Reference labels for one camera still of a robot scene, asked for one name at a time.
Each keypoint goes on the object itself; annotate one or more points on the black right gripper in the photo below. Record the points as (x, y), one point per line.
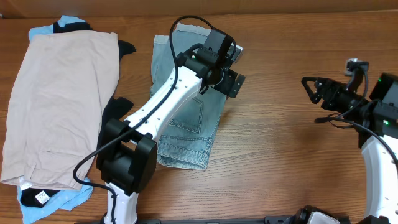
(323, 86)

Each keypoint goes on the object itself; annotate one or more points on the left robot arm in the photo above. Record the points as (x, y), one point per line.
(127, 161)

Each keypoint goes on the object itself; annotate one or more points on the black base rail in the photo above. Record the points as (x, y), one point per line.
(265, 220)

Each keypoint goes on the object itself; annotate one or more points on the light blue garment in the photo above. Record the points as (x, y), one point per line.
(64, 199)

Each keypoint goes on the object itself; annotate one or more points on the light blue denim shorts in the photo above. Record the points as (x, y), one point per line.
(187, 141)

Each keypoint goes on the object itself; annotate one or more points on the beige folded shorts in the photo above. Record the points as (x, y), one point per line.
(56, 107)

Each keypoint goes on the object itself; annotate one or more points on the black garment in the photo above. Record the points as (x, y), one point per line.
(115, 108)

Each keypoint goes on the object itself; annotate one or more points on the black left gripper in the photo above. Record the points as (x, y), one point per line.
(234, 84)

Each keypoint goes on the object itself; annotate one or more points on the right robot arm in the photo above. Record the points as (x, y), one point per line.
(375, 120)

